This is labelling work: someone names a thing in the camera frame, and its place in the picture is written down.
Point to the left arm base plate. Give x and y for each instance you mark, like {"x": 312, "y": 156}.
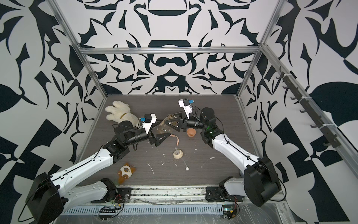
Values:
{"x": 120, "y": 195}

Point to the black wall hook rack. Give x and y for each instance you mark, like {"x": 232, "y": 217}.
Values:
{"x": 310, "y": 108}

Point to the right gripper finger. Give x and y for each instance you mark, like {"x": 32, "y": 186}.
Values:
{"x": 177, "y": 127}
{"x": 175, "y": 120}

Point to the small brown white plush toy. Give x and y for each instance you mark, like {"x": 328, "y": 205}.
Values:
{"x": 125, "y": 173}

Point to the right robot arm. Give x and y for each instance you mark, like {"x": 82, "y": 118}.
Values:
{"x": 260, "y": 182}

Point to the left electronics board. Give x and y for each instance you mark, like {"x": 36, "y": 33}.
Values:
{"x": 107, "y": 212}

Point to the cream bottle collar with straw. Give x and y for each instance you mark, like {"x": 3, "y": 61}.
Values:
{"x": 178, "y": 155}

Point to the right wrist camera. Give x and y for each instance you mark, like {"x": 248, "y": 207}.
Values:
{"x": 186, "y": 104}

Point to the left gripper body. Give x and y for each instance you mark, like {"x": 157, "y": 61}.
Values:
{"x": 141, "y": 137}

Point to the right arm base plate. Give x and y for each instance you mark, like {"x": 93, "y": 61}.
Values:
{"x": 219, "y": 194}

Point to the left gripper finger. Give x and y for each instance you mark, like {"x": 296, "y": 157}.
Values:
{"x": 161, "y": 137}
{"x": 157, "y": 143}

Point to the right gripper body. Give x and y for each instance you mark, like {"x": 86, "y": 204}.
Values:
{"x": 195, "y": 123}

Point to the right electronics board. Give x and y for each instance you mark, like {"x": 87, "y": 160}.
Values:
{"x": 230, "y": 211}

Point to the white plush dog toy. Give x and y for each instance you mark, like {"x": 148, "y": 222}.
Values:
{"x": 119, "y": 112}

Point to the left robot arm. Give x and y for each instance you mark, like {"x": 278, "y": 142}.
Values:
{"x": 51, "y": 195}

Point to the white perforated cable duct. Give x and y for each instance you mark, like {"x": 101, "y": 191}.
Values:
{"x": 131, "y": 209}

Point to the electronics board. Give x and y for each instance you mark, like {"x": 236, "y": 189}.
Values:
{"x": 230, "y": 211}
{"x": 107, "y": 212}

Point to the pink bottle cap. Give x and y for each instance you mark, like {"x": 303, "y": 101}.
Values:
{"x": 191, "y": 132}

